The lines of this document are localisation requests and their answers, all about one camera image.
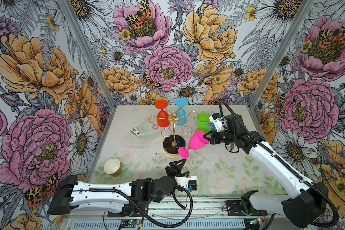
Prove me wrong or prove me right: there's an aluminium front rail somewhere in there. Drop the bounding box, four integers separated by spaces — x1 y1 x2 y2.
61 195 297 230

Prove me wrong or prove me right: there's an aluminium corner post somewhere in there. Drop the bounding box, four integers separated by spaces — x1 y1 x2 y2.
59 1 117 112
248 0 315 109

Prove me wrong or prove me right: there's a red wine glass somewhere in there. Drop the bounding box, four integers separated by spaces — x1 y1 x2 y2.
155 100 170 128

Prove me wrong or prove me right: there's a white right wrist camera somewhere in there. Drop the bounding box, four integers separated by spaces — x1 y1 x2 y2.
209 113 228 132

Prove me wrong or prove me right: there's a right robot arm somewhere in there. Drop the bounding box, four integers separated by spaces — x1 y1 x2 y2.
205 113 329 228

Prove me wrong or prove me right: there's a black corrugated right cable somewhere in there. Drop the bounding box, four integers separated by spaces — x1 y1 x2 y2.
218 100 339 228

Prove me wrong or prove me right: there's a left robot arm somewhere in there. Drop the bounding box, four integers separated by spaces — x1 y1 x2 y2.
47 159 197 217

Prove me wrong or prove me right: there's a brown paper cup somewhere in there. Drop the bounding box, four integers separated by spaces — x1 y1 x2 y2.
103 159 122 177

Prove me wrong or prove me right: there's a green wine glass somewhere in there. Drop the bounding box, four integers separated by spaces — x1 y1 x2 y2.
195 124 211 134
196 113 209 126

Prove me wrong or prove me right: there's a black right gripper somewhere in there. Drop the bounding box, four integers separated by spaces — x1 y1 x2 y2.
203 130 236 145

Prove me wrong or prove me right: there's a right aluminium corner post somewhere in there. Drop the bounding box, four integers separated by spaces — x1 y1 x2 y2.
248 0 315 109

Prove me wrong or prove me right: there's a gold wine glass rack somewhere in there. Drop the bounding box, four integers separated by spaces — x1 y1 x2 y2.
149 109 198 157

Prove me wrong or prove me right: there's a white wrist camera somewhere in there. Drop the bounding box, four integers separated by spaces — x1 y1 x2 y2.
209 113 228 132
175 176 197 192

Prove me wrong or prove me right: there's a left aluminium corner post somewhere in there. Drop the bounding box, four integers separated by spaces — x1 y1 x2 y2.
59 1 117 112

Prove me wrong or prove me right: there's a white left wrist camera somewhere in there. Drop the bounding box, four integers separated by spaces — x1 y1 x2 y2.
175 176 197 192

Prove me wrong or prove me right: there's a pink wine glass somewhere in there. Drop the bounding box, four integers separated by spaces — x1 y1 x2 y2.
178 130 209 159

